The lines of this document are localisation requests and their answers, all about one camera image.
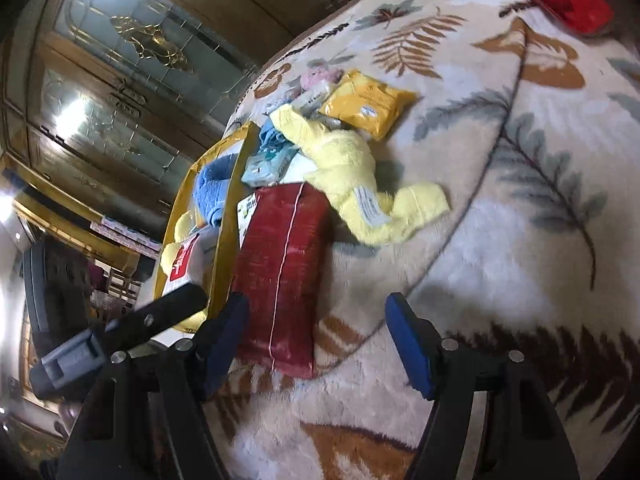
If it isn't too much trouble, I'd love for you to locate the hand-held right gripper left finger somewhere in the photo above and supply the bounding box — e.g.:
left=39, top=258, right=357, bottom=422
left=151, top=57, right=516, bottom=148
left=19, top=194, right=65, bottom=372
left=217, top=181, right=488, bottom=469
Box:
left=52, top=292, right=251, bottom=480

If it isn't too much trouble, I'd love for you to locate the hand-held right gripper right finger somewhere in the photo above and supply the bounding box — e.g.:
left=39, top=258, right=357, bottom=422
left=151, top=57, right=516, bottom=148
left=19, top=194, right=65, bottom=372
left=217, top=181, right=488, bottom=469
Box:
left=384, top=292, right=581, bottom=480

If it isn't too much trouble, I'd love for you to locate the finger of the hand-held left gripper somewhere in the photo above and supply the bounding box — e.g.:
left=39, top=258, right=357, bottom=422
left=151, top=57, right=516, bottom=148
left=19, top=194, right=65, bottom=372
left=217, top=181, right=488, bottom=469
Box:
left=102, top=285, right=208, bottom=356

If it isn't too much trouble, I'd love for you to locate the red packet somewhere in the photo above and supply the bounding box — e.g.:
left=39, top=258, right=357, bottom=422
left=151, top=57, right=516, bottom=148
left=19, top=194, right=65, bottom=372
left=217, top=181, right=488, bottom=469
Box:
left=231, top=182, right=333, bottom=380

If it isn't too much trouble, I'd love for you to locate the white box with red label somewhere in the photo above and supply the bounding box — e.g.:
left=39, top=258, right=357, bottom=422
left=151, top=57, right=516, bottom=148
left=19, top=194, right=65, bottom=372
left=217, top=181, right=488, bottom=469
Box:
left=162, top=232, right=219, bottom=295

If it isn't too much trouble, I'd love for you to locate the black television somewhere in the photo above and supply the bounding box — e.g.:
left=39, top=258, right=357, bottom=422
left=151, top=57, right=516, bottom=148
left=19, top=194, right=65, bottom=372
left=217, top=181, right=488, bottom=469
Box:
left=22, top=240, right=95, bottom=347

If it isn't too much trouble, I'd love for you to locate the small yellow plush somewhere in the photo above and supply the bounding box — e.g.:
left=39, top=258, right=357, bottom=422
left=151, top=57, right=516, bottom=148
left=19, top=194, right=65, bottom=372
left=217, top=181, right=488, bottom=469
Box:
left=159, top=210, right=202, bottom=281

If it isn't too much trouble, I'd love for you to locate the white and green carton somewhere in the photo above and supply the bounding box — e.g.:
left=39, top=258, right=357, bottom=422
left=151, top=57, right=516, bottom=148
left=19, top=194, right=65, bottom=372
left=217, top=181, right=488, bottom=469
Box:
left=236, top=192, right=262, bottom=247

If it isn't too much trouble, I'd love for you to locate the blue towel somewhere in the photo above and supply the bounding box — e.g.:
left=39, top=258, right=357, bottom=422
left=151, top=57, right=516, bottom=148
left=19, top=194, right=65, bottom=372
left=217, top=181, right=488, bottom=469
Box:
left=192, top=152, right=241, bottom=228

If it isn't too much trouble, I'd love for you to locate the teal tissue packet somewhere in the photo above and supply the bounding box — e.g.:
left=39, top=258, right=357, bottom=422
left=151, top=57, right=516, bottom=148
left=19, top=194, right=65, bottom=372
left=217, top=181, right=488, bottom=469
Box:
left=241, top=152, right=301, bottom=188

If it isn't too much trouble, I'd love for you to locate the leaf-printed blanket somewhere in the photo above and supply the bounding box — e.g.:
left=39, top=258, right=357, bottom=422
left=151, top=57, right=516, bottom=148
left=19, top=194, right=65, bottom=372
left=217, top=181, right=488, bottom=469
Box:
left=200, top=0, right=640, bottom=480

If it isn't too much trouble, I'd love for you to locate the yellow plush toy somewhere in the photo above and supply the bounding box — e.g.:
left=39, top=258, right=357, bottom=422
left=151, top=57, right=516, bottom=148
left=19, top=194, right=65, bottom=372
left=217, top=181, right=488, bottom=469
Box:
left=270, top=105, right=451, bottom=247

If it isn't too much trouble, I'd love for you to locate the small blue cloth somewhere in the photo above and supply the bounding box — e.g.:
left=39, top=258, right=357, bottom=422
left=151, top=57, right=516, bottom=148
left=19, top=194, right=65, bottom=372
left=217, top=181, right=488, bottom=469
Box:
left=257, top=122, right=297, bottom=155

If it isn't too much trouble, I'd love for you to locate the yellow packet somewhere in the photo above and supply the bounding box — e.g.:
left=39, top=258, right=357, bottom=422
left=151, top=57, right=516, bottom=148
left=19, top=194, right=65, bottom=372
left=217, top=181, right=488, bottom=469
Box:
left=318, top=70, right=418, bottom=142

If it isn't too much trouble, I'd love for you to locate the white packet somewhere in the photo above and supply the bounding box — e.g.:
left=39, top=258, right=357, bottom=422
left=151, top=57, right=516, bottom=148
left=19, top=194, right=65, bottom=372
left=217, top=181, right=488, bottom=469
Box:
left=294, top=85, right=342, bottom=117

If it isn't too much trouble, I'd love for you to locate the pink plush toy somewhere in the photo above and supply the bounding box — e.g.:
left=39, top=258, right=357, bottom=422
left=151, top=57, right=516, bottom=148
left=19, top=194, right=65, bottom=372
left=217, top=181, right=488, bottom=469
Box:
left=299, top=67, right=341, bottom=93

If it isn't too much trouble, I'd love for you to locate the wooden wardrobe with glass doors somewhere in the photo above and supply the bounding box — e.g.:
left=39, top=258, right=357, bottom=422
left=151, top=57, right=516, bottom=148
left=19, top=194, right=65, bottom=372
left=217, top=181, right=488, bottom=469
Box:
left=0, top=0, right=396, bottom=241

